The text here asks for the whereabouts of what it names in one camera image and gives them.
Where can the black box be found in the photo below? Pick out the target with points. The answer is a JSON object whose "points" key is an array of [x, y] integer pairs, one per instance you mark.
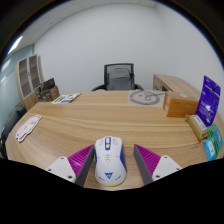
{"points": [[47, 84]]}

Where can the black sofa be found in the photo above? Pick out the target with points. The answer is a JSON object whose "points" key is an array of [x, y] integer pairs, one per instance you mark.
{"points": [[11, 121]]}

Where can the green flat package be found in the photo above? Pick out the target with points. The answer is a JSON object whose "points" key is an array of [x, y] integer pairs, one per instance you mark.
{"points": [[217, 136]]}

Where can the light blue flat package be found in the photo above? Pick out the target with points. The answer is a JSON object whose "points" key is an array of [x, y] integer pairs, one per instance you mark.
{"points": [[210, 150]]}

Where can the small tan box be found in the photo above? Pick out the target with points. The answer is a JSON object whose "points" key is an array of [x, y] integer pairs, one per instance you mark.
{"points": [[197, 126]]}

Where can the purple flat package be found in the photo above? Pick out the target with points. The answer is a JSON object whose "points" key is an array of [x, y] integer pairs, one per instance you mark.
{"points": [[208, 101]]}

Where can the ceiling light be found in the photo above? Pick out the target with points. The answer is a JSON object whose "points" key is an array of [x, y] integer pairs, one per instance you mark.
{"points": [[15, 45]]}

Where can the white green printed mouse pad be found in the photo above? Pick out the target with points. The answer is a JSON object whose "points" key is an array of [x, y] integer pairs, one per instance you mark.
{"points": [[66, 98]]}

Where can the black mesh office chair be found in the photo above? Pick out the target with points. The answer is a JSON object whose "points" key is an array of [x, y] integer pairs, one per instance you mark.
{"points": [[119, 78]]}

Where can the wooden side desk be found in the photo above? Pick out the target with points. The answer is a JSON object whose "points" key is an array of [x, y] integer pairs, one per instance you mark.
{"points": [[173, 82]]}

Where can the brown cardboard box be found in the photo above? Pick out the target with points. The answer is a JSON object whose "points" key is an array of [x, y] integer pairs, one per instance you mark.
{"points": [[180, 105]]}

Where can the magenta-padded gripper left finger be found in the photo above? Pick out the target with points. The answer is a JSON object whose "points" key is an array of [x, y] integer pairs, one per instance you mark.
{"points": [[60, 167]]}

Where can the wooden shelf unit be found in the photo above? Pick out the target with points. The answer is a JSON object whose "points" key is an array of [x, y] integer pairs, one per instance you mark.
{"points": [[28, 80]]}

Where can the white blue computer mouse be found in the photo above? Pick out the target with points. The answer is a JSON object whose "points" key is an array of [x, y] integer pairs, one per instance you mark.
{"points": [[109, 166]]}

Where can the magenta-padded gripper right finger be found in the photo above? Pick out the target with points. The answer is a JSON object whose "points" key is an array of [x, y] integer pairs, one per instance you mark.
{"points": [[166, 166]]}

